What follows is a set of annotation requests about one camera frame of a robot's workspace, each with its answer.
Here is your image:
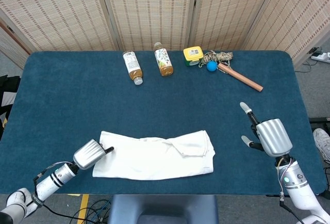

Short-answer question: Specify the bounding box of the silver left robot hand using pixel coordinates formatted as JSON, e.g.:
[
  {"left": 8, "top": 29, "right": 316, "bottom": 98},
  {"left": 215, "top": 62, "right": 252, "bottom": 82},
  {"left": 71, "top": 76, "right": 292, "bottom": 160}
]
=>
[{"left": 73, "top": 138, "right": 115, "bottom": 170}]

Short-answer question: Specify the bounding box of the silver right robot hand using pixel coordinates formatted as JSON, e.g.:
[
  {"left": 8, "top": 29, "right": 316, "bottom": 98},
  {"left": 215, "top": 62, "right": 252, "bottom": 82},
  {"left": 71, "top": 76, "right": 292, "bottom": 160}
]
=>
[{"left": 239, "top": 102, "right": 293, "bottom": 157}]

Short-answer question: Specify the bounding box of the white T-shirt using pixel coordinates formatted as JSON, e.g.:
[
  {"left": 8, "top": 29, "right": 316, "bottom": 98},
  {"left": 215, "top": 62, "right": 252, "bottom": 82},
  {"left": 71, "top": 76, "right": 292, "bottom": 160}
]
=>
[{"left": 92, "top": 130, "right": 216, "bottom": 181}]

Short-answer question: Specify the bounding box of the white sneaker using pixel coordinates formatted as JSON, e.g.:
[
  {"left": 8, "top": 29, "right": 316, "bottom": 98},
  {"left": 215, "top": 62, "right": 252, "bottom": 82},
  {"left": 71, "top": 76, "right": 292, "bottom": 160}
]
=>
[{"left": 312, "top": 127, "right": 330, "bottom": 163}]

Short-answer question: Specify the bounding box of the black metal floor bar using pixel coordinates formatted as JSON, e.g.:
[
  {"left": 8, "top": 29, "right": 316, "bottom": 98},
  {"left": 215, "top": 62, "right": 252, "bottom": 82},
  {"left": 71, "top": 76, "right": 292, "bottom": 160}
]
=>
[{"left": 308, "top": 117, "right": 330, "bottom": 124}]

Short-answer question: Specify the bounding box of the blue carpet table cover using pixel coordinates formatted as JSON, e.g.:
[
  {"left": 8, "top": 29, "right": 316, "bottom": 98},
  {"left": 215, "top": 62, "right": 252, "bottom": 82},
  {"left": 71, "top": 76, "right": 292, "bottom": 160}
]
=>
[{"left": 0, "top": 50, "right": 327, "bottom": 196}]

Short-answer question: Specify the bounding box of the wooden stick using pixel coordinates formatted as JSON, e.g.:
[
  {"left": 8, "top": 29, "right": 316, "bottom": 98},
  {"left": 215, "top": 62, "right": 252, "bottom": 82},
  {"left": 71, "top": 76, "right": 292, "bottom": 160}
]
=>
[{"left": 218, "top": 62, "right": 264, "bottom": 92}]

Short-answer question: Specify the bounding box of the blue-grey padded seat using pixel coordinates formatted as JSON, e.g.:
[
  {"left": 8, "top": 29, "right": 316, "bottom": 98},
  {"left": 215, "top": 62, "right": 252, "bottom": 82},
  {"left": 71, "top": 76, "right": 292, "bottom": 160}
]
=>
[{"left": 107, "top": 195, "right": 219, "bottom": 224}]

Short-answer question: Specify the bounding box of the white power strip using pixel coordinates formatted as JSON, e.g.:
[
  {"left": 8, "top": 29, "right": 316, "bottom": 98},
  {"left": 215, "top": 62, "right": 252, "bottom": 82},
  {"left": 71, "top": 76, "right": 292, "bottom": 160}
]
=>
[{"left": 310, "top": 52, "right": 330, "bottom": 63}]

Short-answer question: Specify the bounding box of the black power adapter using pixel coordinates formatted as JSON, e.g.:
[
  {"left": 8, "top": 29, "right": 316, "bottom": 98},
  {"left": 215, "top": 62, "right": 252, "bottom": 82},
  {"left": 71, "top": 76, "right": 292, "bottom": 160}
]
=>
[{"left": 308, "top": 46, "right": 323, "bottom": 56}]

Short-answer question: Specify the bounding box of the black and white bag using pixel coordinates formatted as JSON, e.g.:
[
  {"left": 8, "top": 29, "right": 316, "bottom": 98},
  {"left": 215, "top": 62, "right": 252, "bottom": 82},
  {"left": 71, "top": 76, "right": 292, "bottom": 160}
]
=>
[{"left": 0, "top": 75, "right": 21, "bottom": 142}]

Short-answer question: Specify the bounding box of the tea bottle with white label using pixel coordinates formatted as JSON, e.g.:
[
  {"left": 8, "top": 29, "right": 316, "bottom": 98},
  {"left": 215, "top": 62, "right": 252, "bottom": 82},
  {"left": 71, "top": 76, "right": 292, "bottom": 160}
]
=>
[{"left": 122, "top": 51, "right": 144, "bottom": 86}]

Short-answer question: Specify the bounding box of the green container with yellow lid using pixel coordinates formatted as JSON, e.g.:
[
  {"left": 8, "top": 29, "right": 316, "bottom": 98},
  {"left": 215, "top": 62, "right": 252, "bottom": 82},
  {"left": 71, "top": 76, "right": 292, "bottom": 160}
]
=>
[{"left": 183, "top": 46, "right": 205, "bottom": 68}]

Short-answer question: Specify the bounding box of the tea bottle with colourful label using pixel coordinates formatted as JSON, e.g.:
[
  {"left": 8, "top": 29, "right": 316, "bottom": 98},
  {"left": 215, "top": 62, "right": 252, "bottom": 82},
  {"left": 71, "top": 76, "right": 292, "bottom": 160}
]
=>
[{"left": 154, "top": 42, "right": 174, "bottom": 77}]

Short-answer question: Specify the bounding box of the woven folding screen panel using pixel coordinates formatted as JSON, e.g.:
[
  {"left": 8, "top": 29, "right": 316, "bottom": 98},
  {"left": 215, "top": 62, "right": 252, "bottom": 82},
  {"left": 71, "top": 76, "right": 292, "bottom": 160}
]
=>
[
  {"left": 0, "top": 0, "right": 118, "bottom": 52},
  {"left": 0, "top": 21, "right": 30, "bottom": 69},
  {"left": 243, "top": 0, "right": 330, "bottom": 66},
  {"left": 97, "top": 0, "right": 199, "bottom": 51},
  {"left": 188, "top": 0, "right": 278, "bottom": 51}
]

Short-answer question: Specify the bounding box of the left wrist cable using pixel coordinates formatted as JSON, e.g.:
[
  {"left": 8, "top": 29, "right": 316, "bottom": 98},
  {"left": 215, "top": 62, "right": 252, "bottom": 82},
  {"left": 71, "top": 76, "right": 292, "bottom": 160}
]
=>
[{"left": 32, "top": 161, "right": 75, "bottom": 201}]

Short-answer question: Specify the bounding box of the wrist cable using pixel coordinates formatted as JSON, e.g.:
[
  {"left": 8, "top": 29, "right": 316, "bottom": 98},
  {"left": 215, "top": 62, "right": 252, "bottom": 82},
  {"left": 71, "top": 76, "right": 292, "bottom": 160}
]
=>
[
  {"left": 277, "top": 156, "right": 305, "bottom": 224},
  {"left": 32, "top": 161, "right": 75, "bottom": 201}
]

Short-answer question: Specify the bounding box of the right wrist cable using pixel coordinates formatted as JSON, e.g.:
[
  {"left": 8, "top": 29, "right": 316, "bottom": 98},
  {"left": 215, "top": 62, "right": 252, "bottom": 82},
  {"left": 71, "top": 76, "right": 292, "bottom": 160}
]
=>
[{"left": 277, "top": 156, "right": 305, "bottom": 224}]

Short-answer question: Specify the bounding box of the floor cable bundle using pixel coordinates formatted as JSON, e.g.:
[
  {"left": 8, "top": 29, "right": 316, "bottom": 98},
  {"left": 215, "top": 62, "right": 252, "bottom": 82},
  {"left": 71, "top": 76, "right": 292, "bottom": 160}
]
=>
[{"left": 69, "top": 199, "right": 112, "bottom": 224}]

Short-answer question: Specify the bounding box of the braided rope bundle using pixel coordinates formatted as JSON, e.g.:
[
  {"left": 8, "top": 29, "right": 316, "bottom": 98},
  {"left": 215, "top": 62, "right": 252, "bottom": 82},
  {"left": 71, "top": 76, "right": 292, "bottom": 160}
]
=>
[{"left": 198, "top": 50, "right": 234, "bottom": 69}]

